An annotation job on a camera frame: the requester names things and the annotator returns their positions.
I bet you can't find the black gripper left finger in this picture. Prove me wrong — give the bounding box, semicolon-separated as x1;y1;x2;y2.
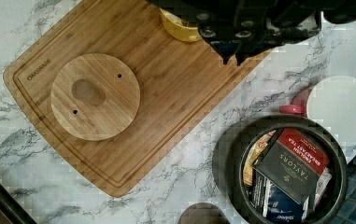
197;12;238;64

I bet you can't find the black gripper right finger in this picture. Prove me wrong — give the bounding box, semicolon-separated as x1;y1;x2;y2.
235;12;278;65

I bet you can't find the red cup with white lid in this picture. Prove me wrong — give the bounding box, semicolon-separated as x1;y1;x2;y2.
279;76;356;147

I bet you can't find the yellow tea bag packet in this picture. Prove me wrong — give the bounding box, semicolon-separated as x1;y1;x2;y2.
243;130;276;186

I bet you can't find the Taylors English Breakfast tea bag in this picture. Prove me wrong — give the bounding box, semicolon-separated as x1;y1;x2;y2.
254;128;330;203

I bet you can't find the dark grey tea container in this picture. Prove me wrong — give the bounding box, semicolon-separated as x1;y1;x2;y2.
213;115;348;224

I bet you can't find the blue tea bag packet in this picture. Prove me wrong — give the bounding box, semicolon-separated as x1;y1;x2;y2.
251;172;308;223

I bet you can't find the yellow mug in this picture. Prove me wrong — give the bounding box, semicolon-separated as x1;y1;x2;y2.
160;8;202;42

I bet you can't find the bamboo cutting board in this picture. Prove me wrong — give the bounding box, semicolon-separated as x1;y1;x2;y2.
4;0;265;197

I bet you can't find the brown ceramic utensil holder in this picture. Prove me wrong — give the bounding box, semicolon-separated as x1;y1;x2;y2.
178;203;230;224

